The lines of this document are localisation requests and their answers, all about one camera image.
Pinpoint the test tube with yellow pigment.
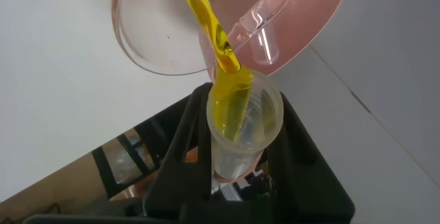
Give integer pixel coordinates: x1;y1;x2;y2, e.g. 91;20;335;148
205;69;285;183

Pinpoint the pink bowl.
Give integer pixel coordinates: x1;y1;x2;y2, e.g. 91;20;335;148
199;0;350;78

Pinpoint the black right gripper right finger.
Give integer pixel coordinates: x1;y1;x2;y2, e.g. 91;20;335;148
266;91;355;224

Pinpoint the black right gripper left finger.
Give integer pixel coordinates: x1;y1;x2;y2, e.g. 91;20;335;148
144;82;214;219

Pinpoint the clear glass beaker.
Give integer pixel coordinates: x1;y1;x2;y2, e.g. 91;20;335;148
111;0;303;76

